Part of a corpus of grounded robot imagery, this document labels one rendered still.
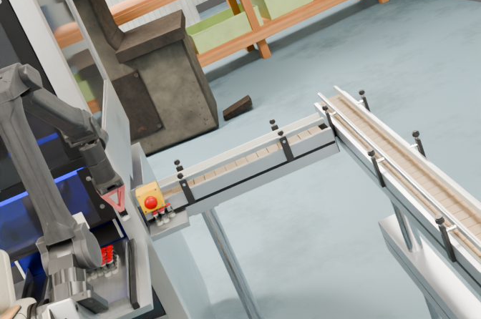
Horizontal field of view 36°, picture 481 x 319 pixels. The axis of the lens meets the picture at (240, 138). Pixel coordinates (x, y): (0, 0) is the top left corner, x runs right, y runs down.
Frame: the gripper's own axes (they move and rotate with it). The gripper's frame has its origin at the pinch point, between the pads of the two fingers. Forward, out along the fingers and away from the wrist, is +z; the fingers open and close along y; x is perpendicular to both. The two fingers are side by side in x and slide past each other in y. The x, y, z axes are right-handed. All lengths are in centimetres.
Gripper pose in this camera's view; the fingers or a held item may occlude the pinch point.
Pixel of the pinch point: (119, 207)
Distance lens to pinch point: 201.9
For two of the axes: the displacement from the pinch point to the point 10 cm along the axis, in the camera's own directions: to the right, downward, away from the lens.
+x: -8.5, 4.6, -2.7
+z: 3.5, 8.6, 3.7
